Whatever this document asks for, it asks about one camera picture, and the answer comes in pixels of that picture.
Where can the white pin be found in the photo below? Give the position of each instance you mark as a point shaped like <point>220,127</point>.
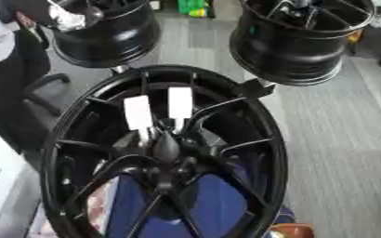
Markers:
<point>138,114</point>
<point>180,102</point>

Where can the black spoked wheel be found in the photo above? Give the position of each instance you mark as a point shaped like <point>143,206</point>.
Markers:
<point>264,130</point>

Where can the black wheel rim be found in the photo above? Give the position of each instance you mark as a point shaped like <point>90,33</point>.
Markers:
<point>291,52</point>
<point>118,37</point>

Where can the blue cloth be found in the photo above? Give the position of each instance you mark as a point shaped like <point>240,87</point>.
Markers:
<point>221,204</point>

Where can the green and yellow bag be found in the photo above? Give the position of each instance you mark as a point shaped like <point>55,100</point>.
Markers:
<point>192,7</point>

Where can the orange container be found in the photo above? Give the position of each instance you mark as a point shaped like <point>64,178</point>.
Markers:
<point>292,231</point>

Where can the black office chair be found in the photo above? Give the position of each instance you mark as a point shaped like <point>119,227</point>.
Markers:
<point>42,89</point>

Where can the person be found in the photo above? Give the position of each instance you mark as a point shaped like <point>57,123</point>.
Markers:
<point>4,77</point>

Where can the black metal bracket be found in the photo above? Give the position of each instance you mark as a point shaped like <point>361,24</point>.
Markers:
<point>257,88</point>

